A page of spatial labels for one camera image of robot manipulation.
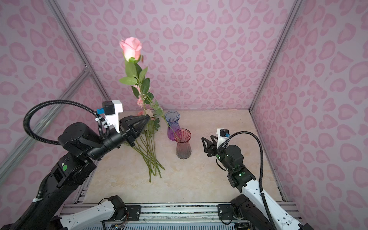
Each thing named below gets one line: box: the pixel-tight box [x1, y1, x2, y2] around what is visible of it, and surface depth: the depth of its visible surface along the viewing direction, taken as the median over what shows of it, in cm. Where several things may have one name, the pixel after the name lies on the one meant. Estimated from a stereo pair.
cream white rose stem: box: [136, 109, 166, 183], surface depth 93 cm
